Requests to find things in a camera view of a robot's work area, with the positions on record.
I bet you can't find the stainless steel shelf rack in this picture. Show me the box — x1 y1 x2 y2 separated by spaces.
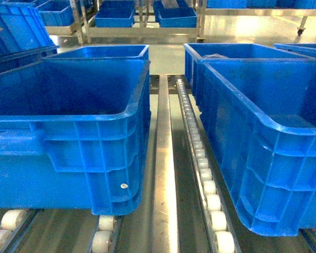
0 45 316 252

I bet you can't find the blue bin rear left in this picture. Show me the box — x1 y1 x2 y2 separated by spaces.
43 45 149 60

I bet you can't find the blue bin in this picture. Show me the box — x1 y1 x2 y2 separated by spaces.
43 45 149 60
201 61 316 236
184 43 316 111
0 60 151 216

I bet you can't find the blue bin rear right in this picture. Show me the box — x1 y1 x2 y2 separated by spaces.
184 43 316 111

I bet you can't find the blue bin front left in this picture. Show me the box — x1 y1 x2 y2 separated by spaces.
0 60 151 216

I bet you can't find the blue bin front right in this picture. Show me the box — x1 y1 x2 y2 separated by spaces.
201 61 316 236

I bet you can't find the white roller track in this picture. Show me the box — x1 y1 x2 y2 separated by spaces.
175 78 237 252

